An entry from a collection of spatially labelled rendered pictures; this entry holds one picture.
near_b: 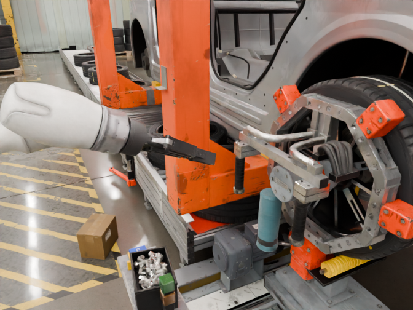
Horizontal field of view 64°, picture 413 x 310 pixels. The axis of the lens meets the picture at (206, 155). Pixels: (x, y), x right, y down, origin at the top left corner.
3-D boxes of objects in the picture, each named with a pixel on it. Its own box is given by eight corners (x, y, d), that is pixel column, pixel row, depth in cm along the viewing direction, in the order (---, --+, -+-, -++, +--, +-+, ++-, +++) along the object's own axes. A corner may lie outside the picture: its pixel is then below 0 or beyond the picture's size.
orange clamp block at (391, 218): (393, 218, 100) (422, 234, 93) (375, 224, 97) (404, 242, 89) (399, 197, 97) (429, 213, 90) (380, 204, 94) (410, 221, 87)
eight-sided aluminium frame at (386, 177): (375, 278, 109) (417, 122, 87) (361, 285, 106) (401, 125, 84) (275, 200, 154) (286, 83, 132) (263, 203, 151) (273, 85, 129)
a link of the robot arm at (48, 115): (109, 98, 60) (90, 102, 71) (12, 66, 51) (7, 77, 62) (94, 156, 59) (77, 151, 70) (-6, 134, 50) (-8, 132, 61)
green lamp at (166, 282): (176, 290, 99) (175, 280, 97) (163, 295, 97) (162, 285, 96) (171, 281, 102) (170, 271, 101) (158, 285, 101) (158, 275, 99)
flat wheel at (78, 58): (110, 65, 735) (109, 54, 725) (80, 67, 698) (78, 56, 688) (99, 61, 783) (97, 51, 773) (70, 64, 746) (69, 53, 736)
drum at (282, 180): (338, 197, 117) (345, 162, 112) (291, 212, 109) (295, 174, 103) (311, 181, 129) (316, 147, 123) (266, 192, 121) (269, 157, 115)
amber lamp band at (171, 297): (176, 302, 101) (176, 293, 99) (163, 307, 99) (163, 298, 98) (171, 293, 104) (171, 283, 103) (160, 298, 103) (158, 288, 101)
